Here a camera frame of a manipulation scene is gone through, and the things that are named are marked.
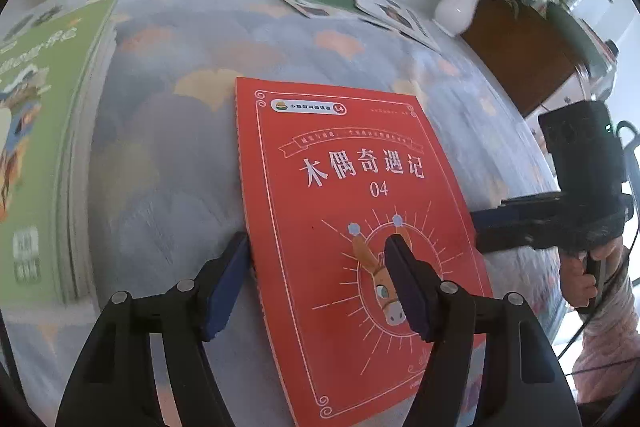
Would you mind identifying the person's right forearm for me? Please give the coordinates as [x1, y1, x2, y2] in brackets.
[572, 274, 640, 405]

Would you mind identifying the leaf patterned tablecloth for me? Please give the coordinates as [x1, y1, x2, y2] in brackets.
[0, 0, 571, 427]

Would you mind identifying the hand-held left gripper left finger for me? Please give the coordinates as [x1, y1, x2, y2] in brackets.
[55, 232, 250, 427]

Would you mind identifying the person's right hand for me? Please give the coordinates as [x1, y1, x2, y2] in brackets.
[556, 241, 628, 310]

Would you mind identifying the white vase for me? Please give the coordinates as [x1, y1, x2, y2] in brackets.
[433, 0, 485, 38]

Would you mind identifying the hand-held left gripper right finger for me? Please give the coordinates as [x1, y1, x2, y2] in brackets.
[383, 236, 583, 427]

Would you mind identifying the large green illustrated book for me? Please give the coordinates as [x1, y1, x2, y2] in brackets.
[0, 0, 118, 305]

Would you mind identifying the stack of thin books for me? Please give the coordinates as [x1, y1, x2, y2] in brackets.
[52, 22, 121, 305]

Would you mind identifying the white book with girl cover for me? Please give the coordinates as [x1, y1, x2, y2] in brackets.
[351, 0, 442, 54]

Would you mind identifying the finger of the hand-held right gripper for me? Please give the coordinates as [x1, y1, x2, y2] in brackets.
[472, 192, 566, 233]
[476, 219, 566, 254]

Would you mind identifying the brown wooden cabinet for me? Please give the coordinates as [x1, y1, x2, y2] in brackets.
[459, 0, 608, 118]

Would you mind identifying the red book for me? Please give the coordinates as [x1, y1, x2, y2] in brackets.
[234, 77, 495, 427]

